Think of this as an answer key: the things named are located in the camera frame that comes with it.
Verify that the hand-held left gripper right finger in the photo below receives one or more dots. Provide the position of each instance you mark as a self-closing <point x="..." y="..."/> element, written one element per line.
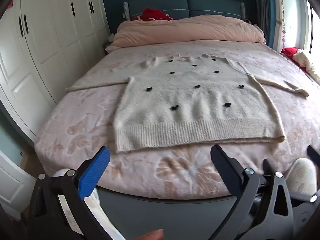
<point x="220" y="160"/>

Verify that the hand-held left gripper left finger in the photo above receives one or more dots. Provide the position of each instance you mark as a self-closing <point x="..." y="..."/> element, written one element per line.
<point x="96" y="172"/>

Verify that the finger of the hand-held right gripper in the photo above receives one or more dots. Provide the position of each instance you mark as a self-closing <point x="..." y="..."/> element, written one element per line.
<point x="314" y="154"/>
<point x="308" y="201"/>

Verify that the cream sweater with black bows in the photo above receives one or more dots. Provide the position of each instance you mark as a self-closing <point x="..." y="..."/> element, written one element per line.
<point x="195" y="115"/>

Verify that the person's left hand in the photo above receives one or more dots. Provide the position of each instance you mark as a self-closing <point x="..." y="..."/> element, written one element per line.
<point x="153" y="234"/>

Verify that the person's right leg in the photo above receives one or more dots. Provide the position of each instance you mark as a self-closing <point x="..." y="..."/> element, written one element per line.
<point x="302" y="175"/>

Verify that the pink floral bedspread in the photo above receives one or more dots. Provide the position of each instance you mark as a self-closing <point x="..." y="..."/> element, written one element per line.
<point x="75" y="120"/>

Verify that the white panel door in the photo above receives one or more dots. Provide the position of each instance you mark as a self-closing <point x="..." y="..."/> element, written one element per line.
<point x="10" y="182"/>

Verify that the cream crumpled cloth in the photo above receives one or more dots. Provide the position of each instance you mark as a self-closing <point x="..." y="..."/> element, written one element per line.
<point x="306" y="61"/>

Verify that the small red fabric item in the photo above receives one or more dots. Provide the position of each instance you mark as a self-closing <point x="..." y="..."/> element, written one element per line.
<point x="288" y="51"/>

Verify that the bright window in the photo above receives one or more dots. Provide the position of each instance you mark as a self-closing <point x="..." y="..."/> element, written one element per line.
<point x="315" y="30"/>

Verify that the white wardrobe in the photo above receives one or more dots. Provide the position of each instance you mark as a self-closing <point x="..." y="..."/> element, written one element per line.
<point x="50" y="55"/>

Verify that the pink duvet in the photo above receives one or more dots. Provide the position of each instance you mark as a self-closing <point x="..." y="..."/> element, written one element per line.
<point x="187" y="30"/>

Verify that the white curtain with red trim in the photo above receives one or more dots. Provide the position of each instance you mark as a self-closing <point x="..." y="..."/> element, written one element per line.
<point x="290" y="17"/>

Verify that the blue padded headboard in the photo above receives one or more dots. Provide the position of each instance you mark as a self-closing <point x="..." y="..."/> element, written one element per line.
<point x="212" y="5"/>

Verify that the red cloth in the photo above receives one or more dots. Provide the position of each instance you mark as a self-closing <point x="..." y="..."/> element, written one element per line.
<point x="152" y="13"/>

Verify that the red square wardrobe decal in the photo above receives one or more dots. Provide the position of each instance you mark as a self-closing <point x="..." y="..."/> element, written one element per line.
<point x="10" y="4"/>

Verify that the grey headboard side post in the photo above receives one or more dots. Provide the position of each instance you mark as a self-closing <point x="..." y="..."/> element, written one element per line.
<point x="125" y="11"/>
<point x="242" y="8"/>

